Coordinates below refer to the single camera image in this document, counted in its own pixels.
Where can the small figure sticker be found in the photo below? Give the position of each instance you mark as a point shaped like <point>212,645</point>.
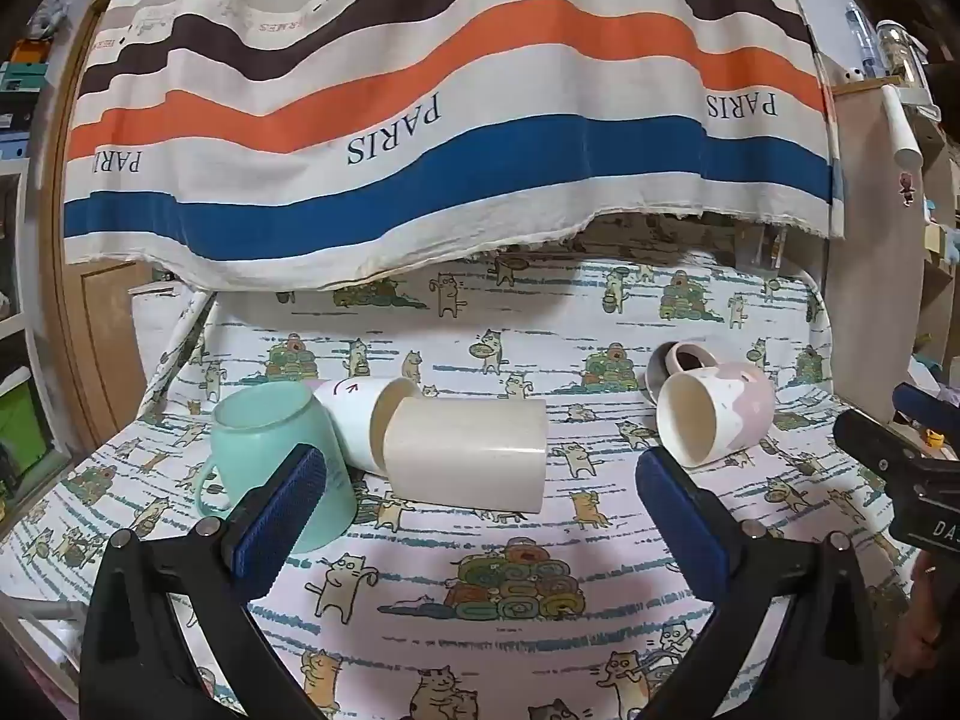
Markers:
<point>908,189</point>

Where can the pink and white mug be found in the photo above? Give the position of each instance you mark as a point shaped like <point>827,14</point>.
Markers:
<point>742,394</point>

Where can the green box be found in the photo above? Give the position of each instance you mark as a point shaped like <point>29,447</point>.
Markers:
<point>15,420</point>

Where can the white paper roll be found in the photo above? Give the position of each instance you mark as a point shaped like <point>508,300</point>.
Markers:
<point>902,127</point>

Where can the clear plastic bottle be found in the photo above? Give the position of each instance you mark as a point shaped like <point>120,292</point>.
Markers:
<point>861,37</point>

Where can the wooden shelf unit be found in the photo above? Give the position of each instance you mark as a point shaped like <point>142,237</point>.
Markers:
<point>870,255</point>

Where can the beige square cup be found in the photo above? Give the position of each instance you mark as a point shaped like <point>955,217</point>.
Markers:
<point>465,457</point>

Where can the white cup with drawing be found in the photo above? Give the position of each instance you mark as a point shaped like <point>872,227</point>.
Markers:
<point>352,412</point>

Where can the striped hanging cloth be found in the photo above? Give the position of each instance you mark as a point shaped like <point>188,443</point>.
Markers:
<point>450,75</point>

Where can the cat print tablecloth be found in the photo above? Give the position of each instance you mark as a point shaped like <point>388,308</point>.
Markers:
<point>480,615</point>

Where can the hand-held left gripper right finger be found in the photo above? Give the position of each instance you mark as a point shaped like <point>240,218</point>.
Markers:
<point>684,529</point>

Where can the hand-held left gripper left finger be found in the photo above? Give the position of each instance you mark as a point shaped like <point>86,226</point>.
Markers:
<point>276,529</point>

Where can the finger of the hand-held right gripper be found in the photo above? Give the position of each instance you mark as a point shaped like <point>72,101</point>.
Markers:
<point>874,439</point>
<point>926,403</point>

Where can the mint green mug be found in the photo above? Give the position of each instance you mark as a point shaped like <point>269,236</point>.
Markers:
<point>262,420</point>

